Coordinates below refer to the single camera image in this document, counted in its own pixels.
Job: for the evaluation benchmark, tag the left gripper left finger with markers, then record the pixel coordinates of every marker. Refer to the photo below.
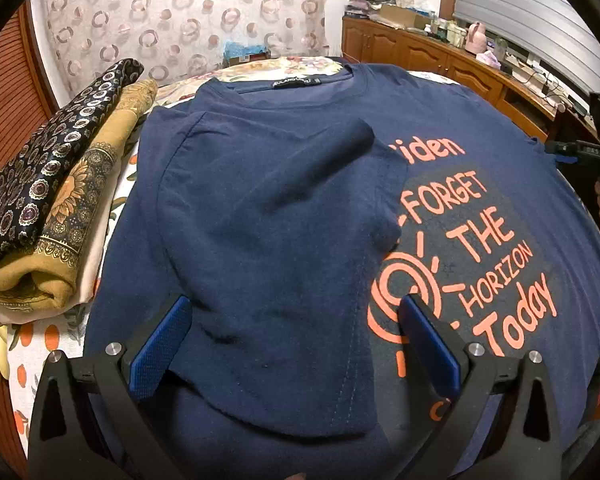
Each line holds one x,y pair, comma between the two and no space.
86,421

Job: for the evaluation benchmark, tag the mustard floral folded cloth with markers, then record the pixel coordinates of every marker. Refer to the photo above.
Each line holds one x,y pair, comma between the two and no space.
60,271

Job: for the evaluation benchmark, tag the grey window blind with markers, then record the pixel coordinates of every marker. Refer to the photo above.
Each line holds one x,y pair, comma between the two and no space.
551,29

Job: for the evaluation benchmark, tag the dark patterned folded cloth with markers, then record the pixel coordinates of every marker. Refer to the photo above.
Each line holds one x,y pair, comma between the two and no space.
30,180

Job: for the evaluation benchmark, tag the pink kettle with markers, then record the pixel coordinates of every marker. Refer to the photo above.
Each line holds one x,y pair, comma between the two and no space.
476,38

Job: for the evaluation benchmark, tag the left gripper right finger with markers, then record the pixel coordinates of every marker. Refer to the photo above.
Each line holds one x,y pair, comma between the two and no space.
523,441

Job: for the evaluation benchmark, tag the wooden sideboard cabinet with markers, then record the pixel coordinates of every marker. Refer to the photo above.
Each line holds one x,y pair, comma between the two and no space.
369,42

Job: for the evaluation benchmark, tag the wooden louvered wardrobe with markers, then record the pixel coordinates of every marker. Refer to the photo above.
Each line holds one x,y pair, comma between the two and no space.
25,103

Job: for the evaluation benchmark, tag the blue item on box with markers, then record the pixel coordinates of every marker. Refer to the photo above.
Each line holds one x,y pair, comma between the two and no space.
235,53

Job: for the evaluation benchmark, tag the orange print white sheet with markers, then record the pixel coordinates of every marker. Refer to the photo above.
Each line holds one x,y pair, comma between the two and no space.
31,343

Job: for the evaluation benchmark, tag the circle pattern curtain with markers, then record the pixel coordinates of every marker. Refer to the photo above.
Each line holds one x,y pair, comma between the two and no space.
173,39

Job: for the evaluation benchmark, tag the navy printed t-shirt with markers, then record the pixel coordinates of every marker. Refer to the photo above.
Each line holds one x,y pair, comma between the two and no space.
295,220

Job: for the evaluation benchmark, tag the stack of folded papers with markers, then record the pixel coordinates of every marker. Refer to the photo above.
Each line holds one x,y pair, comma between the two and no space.
364,9

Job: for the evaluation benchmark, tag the floral quilt blanket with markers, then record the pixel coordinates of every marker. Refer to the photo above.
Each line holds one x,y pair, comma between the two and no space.
273,69

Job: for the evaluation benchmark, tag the cardboard box on cabinet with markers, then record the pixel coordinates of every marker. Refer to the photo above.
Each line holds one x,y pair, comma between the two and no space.
403,17

